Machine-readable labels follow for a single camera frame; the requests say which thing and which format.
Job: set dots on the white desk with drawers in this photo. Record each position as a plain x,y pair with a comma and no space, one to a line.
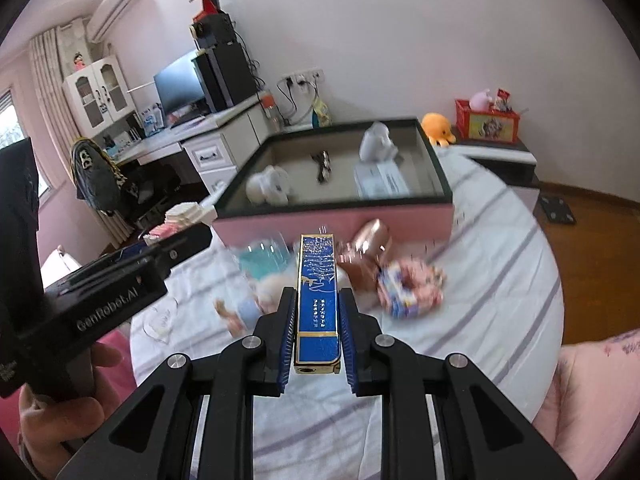
217,145

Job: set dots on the red toy storage crate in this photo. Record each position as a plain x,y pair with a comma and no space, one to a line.
490,126

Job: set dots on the beige curtain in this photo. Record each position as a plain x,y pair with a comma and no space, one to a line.
44,60

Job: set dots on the clear plastic rectangular case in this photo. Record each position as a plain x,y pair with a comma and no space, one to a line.
380,180

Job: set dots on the black hair clip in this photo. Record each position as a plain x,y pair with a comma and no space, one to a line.
323,161

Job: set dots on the white wall power strip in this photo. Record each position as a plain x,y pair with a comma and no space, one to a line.
312,76

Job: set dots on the low black white cabinet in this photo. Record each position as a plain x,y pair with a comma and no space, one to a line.
512,163

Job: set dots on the black floor scale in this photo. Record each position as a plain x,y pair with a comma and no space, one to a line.
557,210

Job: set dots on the blue gold rectangular box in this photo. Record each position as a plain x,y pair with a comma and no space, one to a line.
317,342

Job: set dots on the small doll figurine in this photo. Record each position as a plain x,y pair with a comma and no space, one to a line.
262,300

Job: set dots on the black speaker on tower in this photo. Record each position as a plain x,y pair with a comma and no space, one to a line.
212,30

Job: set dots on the orange cap water bottle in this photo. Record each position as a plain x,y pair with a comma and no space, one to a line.
272,112

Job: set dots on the black computer monitor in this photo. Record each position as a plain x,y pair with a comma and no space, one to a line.
177,85

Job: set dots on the pink bedding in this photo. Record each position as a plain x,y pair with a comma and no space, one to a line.
592,405

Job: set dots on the red paper bag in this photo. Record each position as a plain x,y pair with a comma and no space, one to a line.
209,7

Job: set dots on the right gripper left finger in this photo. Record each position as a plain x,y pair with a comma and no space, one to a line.
194,418

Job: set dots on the pink plush in crate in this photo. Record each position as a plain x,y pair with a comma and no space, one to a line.
481,102

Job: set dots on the teal clear plastic container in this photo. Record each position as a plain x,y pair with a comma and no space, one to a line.
263,257

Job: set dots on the rose gold metal cup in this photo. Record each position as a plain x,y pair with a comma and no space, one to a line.
363,257

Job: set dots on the black office chair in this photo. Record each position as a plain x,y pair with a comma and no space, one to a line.
155,187

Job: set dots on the person's left hand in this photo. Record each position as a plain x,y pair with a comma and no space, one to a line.
44,428

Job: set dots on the black jacket on chair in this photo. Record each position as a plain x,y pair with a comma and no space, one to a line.
98,181

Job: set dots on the yellow snack bag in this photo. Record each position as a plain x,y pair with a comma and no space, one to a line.
320,116

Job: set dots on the white glass-door cabinet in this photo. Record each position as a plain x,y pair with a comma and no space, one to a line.
98,96

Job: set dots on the white round toy figure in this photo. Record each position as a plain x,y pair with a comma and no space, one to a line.
271,186

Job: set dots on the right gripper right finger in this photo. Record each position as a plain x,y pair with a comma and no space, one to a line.
440,417

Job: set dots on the black computer tower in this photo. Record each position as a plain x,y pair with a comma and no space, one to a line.
224,75

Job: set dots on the pink white block toy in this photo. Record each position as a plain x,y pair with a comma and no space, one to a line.
179,218

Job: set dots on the orange octopus plush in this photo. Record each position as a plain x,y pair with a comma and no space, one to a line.
437,129

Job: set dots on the pink storage box tray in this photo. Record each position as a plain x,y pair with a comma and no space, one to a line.
336,207

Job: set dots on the white air conditioner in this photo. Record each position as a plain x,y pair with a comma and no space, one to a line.
104,17

